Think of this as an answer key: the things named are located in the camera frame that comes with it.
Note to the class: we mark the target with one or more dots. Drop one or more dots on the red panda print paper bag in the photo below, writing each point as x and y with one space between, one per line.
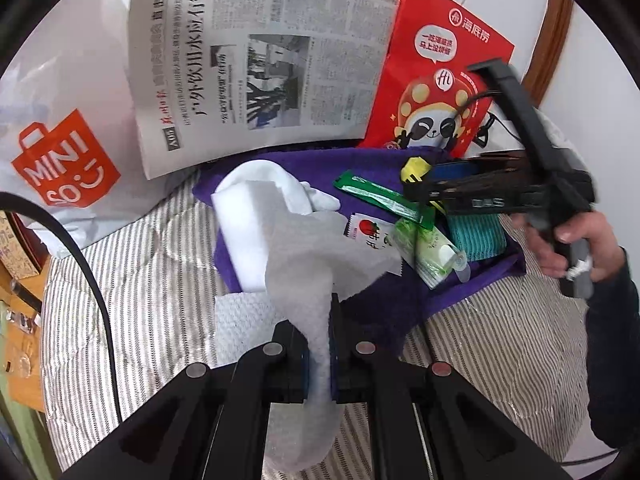
430 60

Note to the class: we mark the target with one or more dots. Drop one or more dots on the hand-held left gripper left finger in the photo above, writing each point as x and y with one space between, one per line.
287 370

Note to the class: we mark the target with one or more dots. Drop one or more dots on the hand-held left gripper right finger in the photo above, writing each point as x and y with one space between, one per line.
350 375

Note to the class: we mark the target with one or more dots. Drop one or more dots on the light green wipes pack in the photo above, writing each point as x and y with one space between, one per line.
430 255

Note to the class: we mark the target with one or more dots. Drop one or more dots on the person's right forearm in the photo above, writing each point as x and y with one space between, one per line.
610 360

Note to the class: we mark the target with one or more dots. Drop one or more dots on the dark green tissue packet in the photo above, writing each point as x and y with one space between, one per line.
385 200

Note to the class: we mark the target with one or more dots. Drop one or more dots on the brown wooden frame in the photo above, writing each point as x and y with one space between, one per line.
550 45

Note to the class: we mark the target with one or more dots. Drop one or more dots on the person's right hand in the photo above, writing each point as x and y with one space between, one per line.
602 245

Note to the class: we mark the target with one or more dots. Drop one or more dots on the teal striped cloth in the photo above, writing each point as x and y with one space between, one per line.
475 237

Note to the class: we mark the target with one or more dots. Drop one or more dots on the white plastic shopping bag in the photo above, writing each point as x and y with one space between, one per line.
75 110

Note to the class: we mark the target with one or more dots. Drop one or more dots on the light wooden furniture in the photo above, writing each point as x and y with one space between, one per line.
25 320

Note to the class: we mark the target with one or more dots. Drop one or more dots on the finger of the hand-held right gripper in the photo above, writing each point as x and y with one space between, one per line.
465 167
470 197

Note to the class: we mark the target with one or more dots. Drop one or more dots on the folded newspaper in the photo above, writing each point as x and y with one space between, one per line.
260 70

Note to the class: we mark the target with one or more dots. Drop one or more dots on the brown patterned box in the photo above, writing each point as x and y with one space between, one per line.
15 245

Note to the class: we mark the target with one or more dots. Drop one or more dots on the striped bed sheet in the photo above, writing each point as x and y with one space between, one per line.
150 285

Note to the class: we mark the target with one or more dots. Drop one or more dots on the purple towel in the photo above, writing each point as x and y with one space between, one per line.
380 300

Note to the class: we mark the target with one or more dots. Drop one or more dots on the white strawberry print sachet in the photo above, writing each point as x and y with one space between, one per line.
367 232

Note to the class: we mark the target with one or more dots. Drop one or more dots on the white paper towel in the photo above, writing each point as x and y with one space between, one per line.
310 270

